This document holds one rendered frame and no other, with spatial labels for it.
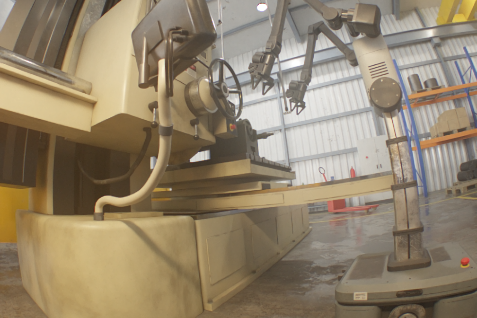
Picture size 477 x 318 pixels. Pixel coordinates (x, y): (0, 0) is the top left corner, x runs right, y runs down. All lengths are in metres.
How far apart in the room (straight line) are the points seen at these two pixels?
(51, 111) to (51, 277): 0.77
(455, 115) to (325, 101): 4.68
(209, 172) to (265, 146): 7.50
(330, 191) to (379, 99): 0.77
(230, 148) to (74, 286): 1.37
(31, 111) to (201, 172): 1.27
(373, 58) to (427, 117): 8.05
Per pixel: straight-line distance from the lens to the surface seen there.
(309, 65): 1.68
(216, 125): 1.58
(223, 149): 1.83
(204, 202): 2.04
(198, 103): 1.37
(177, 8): 0.71
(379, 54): 1.24
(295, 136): 8.94
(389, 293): 1.05
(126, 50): 1.24
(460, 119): 8.24
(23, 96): 1.19
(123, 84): 1.14
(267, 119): 9.43
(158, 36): 0.75
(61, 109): 1.24
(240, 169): 1.68
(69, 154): 1.62
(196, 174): 1.88
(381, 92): 1.17
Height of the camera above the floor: 0.67
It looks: 14 degrees up
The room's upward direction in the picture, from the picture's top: 5 degrees counter-clockwise
